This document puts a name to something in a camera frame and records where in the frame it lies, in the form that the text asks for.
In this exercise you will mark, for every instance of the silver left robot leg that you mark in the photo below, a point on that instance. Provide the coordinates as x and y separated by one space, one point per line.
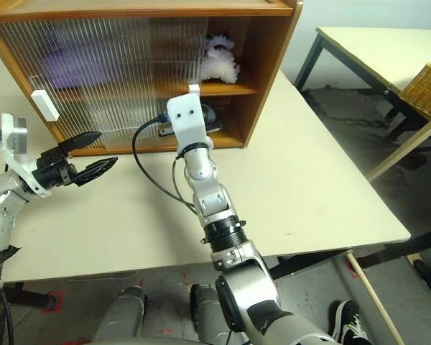
122 316

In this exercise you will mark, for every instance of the yellow wicker basket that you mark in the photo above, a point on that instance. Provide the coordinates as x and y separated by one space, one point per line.
424 90

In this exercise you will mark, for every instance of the black framed beige table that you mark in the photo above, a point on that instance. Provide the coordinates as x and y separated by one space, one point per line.
373 46

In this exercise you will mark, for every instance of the silver robot leg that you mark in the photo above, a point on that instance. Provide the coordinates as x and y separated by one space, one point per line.
208 316
122 316

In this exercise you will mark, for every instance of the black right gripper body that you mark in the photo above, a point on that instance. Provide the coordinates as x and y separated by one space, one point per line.
166 131

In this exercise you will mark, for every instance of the purple tissue pack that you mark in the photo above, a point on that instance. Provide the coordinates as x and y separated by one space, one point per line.
68 64

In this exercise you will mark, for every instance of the silver right robot leg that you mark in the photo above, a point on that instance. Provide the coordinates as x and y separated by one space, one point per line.
208 316

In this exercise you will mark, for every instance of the long wooden stick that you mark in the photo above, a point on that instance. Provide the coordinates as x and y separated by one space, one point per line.
377 302

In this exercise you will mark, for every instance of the black white sneaker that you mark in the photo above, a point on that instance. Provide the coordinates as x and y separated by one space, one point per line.
348 320

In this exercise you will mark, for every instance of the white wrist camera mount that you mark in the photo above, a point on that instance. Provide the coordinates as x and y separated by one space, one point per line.
16 143
186 118

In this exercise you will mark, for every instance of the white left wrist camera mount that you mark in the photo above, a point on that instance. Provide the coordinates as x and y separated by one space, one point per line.
16 143

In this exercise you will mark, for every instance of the white snowman plush toy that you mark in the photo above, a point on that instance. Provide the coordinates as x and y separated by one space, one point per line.
222 68

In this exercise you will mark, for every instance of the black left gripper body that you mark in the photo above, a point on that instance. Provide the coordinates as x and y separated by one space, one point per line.
54 169

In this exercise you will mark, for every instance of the black work table frame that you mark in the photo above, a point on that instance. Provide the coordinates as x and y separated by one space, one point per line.
391 253

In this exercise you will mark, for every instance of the ribbed clear sliding door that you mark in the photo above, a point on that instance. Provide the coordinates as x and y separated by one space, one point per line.
45 104
179 54

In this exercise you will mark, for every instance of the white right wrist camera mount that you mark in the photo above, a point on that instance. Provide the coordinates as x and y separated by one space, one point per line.
186 118

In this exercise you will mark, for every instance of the wooden cabinet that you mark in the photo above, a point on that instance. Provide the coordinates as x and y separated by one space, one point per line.
273 54

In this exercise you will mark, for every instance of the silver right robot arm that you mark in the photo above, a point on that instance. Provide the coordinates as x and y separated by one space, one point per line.
215 201

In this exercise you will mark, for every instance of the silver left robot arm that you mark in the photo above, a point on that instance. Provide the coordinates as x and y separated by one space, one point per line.
0 215

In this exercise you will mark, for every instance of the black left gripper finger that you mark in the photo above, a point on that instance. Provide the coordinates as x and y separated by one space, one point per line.
95 170
80 141

